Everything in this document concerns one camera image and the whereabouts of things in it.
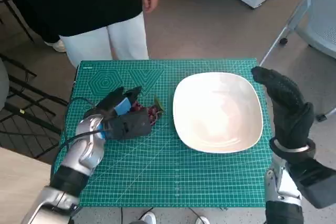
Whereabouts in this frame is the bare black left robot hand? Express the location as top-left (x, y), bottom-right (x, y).
top-left (96, 86), bottom-right (144, 121)

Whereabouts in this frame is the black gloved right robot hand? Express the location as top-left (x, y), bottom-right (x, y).
top-left (251, 66), bottom-right (315, 150)

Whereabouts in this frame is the green cutting mat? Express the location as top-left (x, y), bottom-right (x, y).
top-left (60, 57), bottom-right (274, 208)

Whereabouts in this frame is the red toy grape bunch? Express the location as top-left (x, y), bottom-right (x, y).
top-left (132, 95), bottom-right (165, 126)

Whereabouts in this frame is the black metal rack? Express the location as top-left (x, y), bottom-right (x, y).
top-left (0, 0), bottom-right (69, 156)

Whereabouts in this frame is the beige wooden table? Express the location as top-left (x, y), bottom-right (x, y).
top-left (0, 146), bottom-right (53, 224)

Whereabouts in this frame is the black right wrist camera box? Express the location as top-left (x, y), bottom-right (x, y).
top-left (288, 155), bottom-right (336, 209)

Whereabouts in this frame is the white square plate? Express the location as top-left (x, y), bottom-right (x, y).
top-left (172, 72), bottom-right (264, 153)

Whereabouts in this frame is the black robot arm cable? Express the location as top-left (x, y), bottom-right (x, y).
top-left (51, 97), bottom-right (113, 175)

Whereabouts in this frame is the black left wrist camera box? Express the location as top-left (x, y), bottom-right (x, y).
top-left (104, 110), bottom-right (152, 140)

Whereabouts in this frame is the grey-blue mesh cart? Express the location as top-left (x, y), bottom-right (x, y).
top-left (259, 0), bottom-right (336, 68)

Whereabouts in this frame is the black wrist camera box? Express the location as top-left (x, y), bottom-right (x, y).
top-left (104, 110), bottom-right (152, 140)
top-left (288, 155), bottom-right (336, 209)

